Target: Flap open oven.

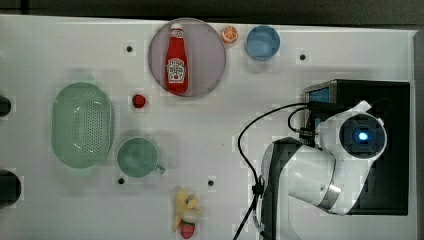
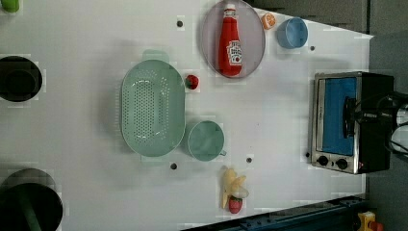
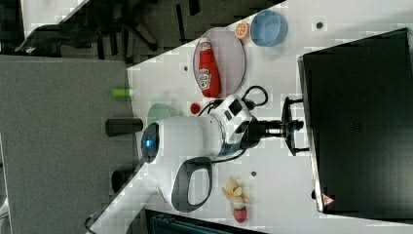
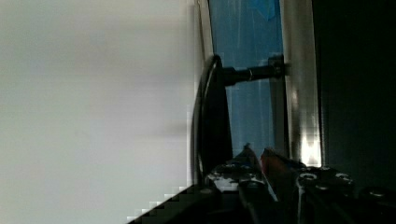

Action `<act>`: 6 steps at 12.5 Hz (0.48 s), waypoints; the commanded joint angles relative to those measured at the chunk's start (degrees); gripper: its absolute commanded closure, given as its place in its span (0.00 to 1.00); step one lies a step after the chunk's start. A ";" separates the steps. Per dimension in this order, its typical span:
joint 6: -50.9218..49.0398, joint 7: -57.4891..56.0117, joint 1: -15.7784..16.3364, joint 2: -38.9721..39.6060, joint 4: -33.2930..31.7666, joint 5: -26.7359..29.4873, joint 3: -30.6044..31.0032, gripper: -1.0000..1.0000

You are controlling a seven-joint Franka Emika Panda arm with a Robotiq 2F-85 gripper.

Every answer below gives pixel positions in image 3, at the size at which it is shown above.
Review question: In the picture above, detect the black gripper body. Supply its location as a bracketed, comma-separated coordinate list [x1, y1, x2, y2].
[240, 118, 282, 149]

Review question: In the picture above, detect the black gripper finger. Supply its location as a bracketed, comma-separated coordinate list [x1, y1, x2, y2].
[282, 120, 304, 131]
[283, 131, 295, 148]

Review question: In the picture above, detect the black robot base upper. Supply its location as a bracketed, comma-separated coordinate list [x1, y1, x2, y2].
[105, 119, 143, 137]

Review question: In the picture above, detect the black robot base lower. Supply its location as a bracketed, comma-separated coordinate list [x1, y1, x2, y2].
[111, 170, 134, 194]

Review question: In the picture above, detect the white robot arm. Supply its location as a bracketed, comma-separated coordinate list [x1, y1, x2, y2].
[86, 95, 304, 234]

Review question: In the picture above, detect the black toaster oven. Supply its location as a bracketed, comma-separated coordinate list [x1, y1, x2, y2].
[298, 28, 413, 223]

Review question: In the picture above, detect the small red strawberry toy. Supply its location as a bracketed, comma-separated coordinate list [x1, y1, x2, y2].
[190, 103, 201, 114]

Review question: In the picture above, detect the peeled banana toy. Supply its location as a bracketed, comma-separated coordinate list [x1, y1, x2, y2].
[221, 177, 249, 210]

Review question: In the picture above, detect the red ketchup bottle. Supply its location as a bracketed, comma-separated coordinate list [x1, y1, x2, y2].
[198, 38, 221, 98]

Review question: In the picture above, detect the grey oval plate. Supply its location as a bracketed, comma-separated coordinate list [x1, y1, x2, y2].
[202, 27, 245, 98]

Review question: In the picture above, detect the blue bowl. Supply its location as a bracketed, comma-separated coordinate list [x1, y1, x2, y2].
[250, 10, 287, 47]

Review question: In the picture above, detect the orange slice toy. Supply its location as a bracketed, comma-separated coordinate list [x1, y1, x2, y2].
[234, 21, 249, 40]

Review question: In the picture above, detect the green cylinder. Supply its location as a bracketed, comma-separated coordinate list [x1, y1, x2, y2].
[111, 88, 133, 98]

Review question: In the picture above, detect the black office chair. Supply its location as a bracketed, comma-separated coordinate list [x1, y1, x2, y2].
[15, 0, 158, 55]

